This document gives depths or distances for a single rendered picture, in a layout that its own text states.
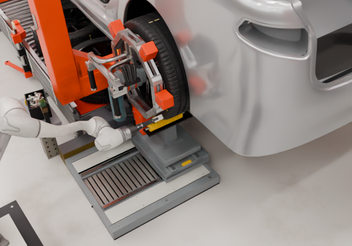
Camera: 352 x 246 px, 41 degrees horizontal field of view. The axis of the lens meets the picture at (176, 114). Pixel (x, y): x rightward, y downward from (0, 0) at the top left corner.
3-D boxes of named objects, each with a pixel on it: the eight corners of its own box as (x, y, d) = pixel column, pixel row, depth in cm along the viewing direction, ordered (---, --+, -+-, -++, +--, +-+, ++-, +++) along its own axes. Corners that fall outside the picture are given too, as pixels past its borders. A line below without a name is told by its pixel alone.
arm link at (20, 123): (42, 122, 243) (34, 110, 252) (8, 117, 231) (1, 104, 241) (34, 144, 246) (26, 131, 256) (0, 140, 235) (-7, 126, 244)
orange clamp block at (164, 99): (166, 98, 278) (174, 105, 272) (154, 103, 275) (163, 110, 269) (165, 88, 273) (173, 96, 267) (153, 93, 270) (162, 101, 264)
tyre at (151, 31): (217, 76, 265) (160, -13, 282) (182, 91, 256) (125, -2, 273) (189, 122, 324) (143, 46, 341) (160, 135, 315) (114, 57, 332)
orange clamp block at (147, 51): (155, 57, 269) (158, 51, 260) (143, 62, 266) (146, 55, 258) (149, 47, 270) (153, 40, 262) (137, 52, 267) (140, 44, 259)
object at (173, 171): (208, 161, 337) (208, 152, 331) (166, 183, 324) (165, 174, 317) (172, 125, 371) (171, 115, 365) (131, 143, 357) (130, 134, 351)
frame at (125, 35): (167, 129, 292) (160, 54, 258) (158, 133, 290) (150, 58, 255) (127, 87, 329) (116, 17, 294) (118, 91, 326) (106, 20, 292)
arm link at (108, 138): (122, 132, 274) (112, 122, 284) (98, 143, 268) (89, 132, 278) (125, 146, 280) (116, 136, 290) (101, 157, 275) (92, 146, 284)
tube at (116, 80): (146, 73, 270) (144, 57, 264) (116, 85, 263) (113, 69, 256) (131, 59, 282) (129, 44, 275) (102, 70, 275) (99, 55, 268)
